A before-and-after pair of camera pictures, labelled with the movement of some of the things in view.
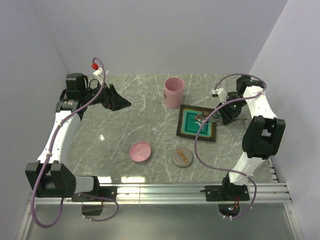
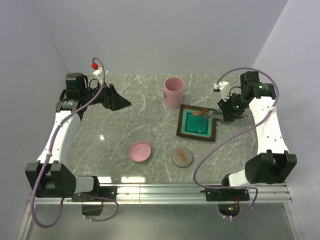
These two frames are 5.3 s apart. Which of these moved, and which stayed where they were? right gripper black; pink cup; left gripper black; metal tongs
Moved: metal tongs
Stayed: pink cup; right gripper black; left gripper black
